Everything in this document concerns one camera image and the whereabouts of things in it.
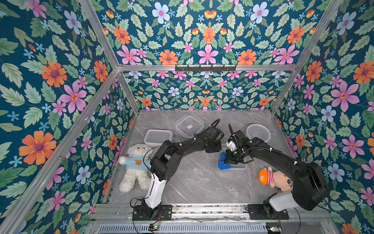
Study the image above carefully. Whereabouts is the orange pink plush doll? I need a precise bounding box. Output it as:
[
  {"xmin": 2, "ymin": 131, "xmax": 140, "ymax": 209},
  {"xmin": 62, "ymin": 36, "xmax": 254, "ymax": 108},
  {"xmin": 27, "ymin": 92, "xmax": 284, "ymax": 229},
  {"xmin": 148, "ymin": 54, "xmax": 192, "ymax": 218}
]
[{"xmin": 259, "ymin": 167, "xmax": 293, "ymax": 192}]

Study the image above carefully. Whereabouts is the black wall hook rail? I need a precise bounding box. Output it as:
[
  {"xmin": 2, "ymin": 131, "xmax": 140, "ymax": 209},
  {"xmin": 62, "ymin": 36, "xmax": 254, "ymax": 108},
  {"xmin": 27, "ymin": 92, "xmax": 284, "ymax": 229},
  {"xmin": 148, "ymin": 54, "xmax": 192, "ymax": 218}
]
[{"xmin": 174, "ymin": 64, "xmax": 237, "ymax": 72}]

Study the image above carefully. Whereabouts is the white teddy bear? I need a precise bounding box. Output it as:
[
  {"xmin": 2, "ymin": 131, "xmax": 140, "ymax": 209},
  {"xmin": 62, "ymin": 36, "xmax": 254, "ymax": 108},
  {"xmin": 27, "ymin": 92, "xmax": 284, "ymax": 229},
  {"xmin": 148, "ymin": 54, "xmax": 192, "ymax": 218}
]
[{"xmin": 118, "ymin": 143, "xmax": 153, "ymax": 193}]

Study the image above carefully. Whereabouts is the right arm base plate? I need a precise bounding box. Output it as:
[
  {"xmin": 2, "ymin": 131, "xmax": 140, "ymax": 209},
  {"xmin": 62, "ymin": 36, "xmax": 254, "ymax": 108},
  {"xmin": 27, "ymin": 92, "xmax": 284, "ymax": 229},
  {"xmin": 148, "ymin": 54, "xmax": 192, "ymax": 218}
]
[{"xmin": 245, "ymin": 204, "xmax": 289, "ymax": 220}]

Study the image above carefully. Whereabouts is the aluminium front rail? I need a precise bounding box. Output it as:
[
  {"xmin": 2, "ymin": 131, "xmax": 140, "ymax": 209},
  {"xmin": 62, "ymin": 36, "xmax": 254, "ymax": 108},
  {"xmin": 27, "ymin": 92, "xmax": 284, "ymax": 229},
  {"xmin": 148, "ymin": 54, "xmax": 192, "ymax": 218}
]
[{"xmin": 91, "ymin": 203, "xmax": 333, "ymax": 222}]

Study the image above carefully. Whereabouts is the square clear lunch box lid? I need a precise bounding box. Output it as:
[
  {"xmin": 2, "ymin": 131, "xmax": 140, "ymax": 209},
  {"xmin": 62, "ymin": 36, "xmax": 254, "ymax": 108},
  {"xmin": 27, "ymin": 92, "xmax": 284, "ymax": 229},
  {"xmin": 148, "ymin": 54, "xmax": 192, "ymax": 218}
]
[{"xmin": 175, "ymin": 115, "xmax": 205, "ymax": 138}]

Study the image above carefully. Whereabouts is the rectangular clear lunch box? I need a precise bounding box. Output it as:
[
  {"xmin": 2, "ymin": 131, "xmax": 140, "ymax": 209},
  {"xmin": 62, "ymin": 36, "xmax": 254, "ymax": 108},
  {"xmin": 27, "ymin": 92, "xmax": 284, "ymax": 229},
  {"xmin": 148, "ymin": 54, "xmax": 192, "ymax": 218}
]
[{"xmin": 144, "ymin": 129, "xmax": 173, "ymax": 147}]

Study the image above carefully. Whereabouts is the blue cleaning cloth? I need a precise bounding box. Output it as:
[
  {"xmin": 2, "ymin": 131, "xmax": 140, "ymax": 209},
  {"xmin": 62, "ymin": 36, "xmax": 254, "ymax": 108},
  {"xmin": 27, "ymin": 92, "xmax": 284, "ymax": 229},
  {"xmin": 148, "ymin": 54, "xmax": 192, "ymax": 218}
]
[{"xmin": 217, "ymin": 152, "xmax": 231, "ymax": 170}]

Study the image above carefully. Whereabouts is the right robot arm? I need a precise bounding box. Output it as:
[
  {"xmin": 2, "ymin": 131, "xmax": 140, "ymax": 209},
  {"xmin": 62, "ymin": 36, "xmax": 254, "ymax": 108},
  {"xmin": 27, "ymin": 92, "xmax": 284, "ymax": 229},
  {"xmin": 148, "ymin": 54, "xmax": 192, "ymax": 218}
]
[{"xmin": 225, "ymin": 130, "xmax": 330, "ymax": 218}]

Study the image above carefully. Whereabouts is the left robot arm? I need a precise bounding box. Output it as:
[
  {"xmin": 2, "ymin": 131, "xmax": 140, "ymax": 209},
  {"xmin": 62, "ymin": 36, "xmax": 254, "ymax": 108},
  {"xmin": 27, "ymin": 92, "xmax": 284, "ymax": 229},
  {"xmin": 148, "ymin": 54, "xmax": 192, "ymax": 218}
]
[{"xmin": 134, "ymin": 119, "xmax": 225, "ymax": 220}]

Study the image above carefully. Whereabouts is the round clear lunch box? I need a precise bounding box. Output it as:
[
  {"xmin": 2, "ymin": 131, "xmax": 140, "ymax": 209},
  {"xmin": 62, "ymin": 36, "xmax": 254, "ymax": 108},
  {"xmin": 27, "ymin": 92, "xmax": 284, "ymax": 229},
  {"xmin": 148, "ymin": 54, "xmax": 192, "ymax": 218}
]
[{"xmin": 246, "ymin": 124, "xmax": 271, "ymax": 142}]

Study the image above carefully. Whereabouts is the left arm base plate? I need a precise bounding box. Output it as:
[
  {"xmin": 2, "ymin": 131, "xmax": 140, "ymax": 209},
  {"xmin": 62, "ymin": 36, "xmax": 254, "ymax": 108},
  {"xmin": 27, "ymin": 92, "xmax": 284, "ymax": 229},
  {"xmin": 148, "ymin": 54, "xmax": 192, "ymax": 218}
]
[{"xmin": 132, "ymin": 204, "xmax": 173, "ymax": 221}]

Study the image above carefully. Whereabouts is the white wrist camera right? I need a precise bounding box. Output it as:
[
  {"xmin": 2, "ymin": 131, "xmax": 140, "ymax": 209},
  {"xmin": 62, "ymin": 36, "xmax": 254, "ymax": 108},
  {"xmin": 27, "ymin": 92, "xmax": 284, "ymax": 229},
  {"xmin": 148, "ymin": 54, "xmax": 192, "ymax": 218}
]
[{"xmin": 226, "ymin": 140, "xmax": 237, "ymax": 152}]

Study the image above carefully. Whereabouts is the square clear lunch box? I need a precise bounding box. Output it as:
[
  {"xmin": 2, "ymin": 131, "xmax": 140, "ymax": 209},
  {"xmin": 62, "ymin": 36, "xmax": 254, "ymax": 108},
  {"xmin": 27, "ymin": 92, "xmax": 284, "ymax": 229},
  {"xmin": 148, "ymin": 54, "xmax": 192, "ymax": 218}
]
[{"xmin": 217, "ymin": 143, "xmax": 247, "ymax": 172}]

